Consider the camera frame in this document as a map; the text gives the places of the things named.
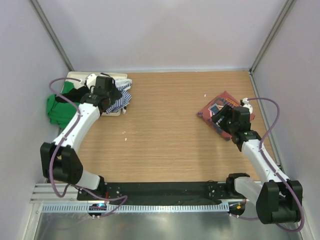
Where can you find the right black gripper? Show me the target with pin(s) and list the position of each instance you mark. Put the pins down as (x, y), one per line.
(224, 111)

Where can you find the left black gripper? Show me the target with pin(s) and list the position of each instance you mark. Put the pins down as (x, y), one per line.
(115, 95)

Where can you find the red tank top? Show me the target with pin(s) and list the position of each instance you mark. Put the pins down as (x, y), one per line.
(215, 106)

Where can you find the green tank top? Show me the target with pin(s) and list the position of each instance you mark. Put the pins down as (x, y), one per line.
(59, 113)

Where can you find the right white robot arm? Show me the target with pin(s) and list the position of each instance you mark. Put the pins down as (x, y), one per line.
(277, 198)

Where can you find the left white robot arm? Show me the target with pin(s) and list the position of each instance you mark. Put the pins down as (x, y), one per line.
(59, 158)

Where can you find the blue white striped tank top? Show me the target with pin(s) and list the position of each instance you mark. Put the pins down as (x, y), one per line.
(120, 105)

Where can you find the cream plastic tray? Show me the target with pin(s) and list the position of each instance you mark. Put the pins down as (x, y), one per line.
(82, 75)

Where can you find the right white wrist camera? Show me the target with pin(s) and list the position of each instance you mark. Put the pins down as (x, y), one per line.
(246, 104)

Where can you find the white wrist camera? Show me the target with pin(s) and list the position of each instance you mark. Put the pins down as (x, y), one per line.
(246, 104)
(89, 81)

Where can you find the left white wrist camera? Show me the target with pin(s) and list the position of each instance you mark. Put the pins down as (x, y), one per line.
(89, 81)

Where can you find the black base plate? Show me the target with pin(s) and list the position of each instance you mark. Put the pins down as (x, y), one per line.
(235, 207)

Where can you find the aluminium front rail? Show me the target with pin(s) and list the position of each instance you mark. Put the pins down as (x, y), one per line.
(40, 192)

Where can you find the slotted cable duct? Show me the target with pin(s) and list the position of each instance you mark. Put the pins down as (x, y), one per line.
(102, 208)

